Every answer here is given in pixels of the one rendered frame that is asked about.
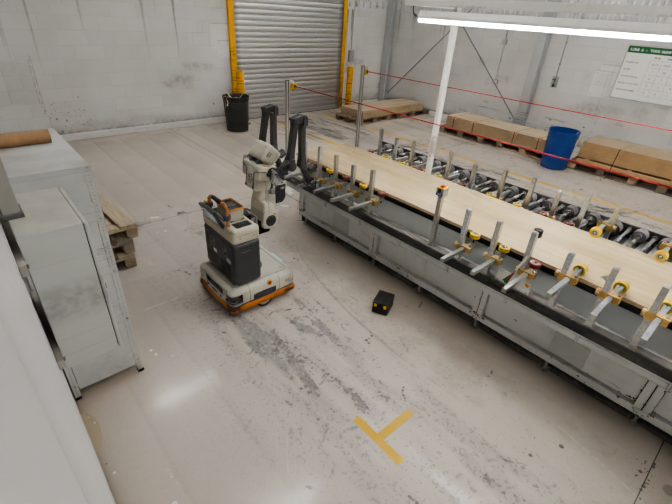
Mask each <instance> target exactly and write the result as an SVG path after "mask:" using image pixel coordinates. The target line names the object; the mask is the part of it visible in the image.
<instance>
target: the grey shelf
mask: <svg viewBox="0 0 672 504"><path fill-rule="evenodd" d="M48 131H49V133H50V136H51V140H52V142H50V143H41V144H33V145H25V146H17V147H8V148H0V157H1V160H2V163H3V165H4V168H5V171H6V173H7V176H8V179H9V181H10V184H11V187H12V189H13V192H14V194H18V193H24V192H30V191H35V190H41V189H46V188H52V187H57V188H59V187H62V189H63V190H64V191H65V193H66V194H67V195H68V197H69V198H70V199H71V201H72V202H73V203H74V205H75V206H76V208H77V209H78V210H79V212H80V213H81V214H82V216H83V217H84V218H85V220H86V221H87V223H88V226H89V230H90V233H91V237H92V240H93V243H94V247H95V250H96V254H97V257H98V261H99V264H100V268H101V271H102V275H103V278H104V282H105V283H106V285H107V288H106V289H107V292H108V296H109V299H110V303H111V306H112V310H113V313H114V317H115V320H116V324H117V327H118V331H119V334H120V338H121V341H122V346H119V345H118V346H119V348H117V349H114V350H112V351H110V352H107V353H105V354H102V355H100V356H98V357H95V358H93V359H90V360H88V361H85V362H83V363H81V364H78V365H76V366H73V367H71V368H67V367H66V368H64V371H65V373H66V376H67V378H68V381H69V383H70V386H71V388H72V391H73V393H74V398H75V400H76V401H78V400H80V399H82V395H81V393H80V390H79V388H80V389H82V388H84V387H87V386H89V385H91V384H93V383H96V382H98V381H100V380H102V379H105V378H107V377H109V376H111V375H114V374H116V373H118V372H120V371H123V370H125V369H127V368H129V367H131V366H134V365H136V364H137V370H138V372H141V371H143V370H144V367H143V365H142V361H141V356H140V354H139V350H138V346H137V342H136V338H135V334H134V331H133V327H132V323H131V319H130V315H129V311H128V308H127V304H126V300H125V296H124V292H123V289H122V285H121V281H120V277H119V273H118V268H117V266H116V262H115V258H114V254H113V250H112V246H111V243H110V239H109V235H108V231H107V227H106V224H105V220H104V215H103V212H102V208H101V204H100V201H99V197H98V193H97V189H96V185H95V182H94V178H93V174H92V170H91V165H89V164H88V163H87V162H86V161H85V160H84V159H83V158H82V157H81V156H80V155H79V154H78V153H77V152H76V151H75V150H74V149H73V148H72V147H71V146H70V145H69V144H68V143H67V142H66V141H65V140H64V139H63V138H62V137H61V136H60V135H59V134H58V133H57V132H56V131H55V129H54V128H50V129H48ZM87 171H88V172H87ZM83 172H84V173H85V176H86V180H87V184H88V187H89V191H90V195H91V198H92V202H93V203H92V202H91V199H90V195H89V191H88V188H87V184H86V180H85V177H84V173H83ZM88 175H89V176H88ZM89 178H90V179H89ZM90 181H91V183H90ZM91 185H92V186H91ZM92 188H93V189H92ZM93 192H94V193H93ZM94 195H95V196H94ZM95 198H96V199H95ZM96 202H97V203H96ZM96 205H98V206H96ZM97 208H98V209H97ZM97 221H98V224H99V228H100V232H101V235H102V239H103V243H104V246H105V250H106V252H105V250H104V246H103V243H102V239H101V235H100V232H99V228H98V224H97ZM101 221H102V222H101ZM101 224H103V225H101ZM102 227H103V228H102ZM103 230H104V231H103ZM104 233H105V234H104ZM105 236H106V237H105ZM105 239H107V240H105ZM106 242H107V243H106ZM107 245H108V246H107ZM108 248H109V249H108ZM110 256H111V257H110ZM111 259H112V260H111ZM111 273H112V275H111ZM112 276H113V279H114V283H115V286H114V283H113V279H112ZM116 278H117V279H116ZM117 283H118V284H117ZM118 286H119V287H118ZM115 287H116V290H115ZM119 288H120V289H119ZM116 291H117V294H118V297H117V294H116ZM119 291H120V292H119ZM121 296H122V297H121ZM118 298H119V299H118ZM122 301H123V302H122ZM123 303H124V304H123ZM123 306H124V307H123ZM124 320H125V323H124ZM127 320H128V321H127ZM128 322H129V323H128ZM125 324H126V327H127V330H126V327H125ZM127 331H128V334H127ZM130 331H131V332H130ZM131 333H132V334H131ZM128 335H129V338H130V340H129V338H128ZM132 340H133V341H132ZM133 342H134V343H133ZM134 346H135V347H134ZM135 348H136V349H135ZM135 361H136V363H135ZM78 387H79V388H78Z"/></svg>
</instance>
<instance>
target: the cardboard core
mask: <svg viewBox="0 0 672 504"><path fill-rule="evenodd" d="M50 142H52V140H51V136H50V133H49V131H48V129H39V130H29V131H20V132H10V133H0V148H8V147H17V146H25V145H33V144H41V143H50Z"/></svg>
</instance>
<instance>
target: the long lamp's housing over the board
mask: <svg viewBox="0 0 672 504"><path fill-rule="evenodd" d="M419 19H434V20H448V21H462V22H476V23H491V24H505V25H519V26H533V27H547V28H561V29H575V30H589V31H604V32H618V33H632V34H646V35H660V36H672V24H660V23H642V22H624V21H606V20H587V19H569V18H551V17H533V16H514V15H496V14H478V13H460V12H441V11H423V10H420V11H419V13H418V15H417V22H419Z"/></svg>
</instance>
